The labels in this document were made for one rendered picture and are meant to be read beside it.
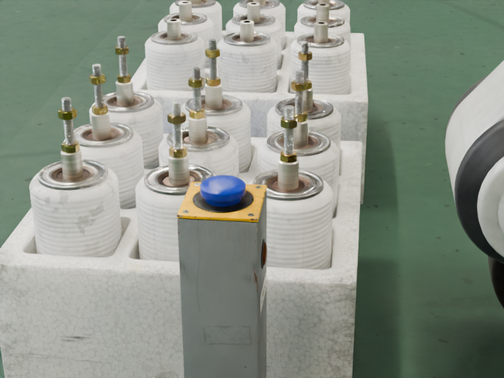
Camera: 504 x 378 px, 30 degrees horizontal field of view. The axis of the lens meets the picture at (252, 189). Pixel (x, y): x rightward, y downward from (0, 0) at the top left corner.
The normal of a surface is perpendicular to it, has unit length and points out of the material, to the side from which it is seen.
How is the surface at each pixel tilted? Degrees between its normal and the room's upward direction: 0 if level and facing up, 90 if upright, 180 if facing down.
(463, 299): 0
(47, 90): 0
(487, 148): 65
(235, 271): 90
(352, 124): 90
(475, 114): 51
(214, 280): 90
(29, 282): 90
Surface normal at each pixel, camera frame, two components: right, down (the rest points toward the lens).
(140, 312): -0.12, 0.42
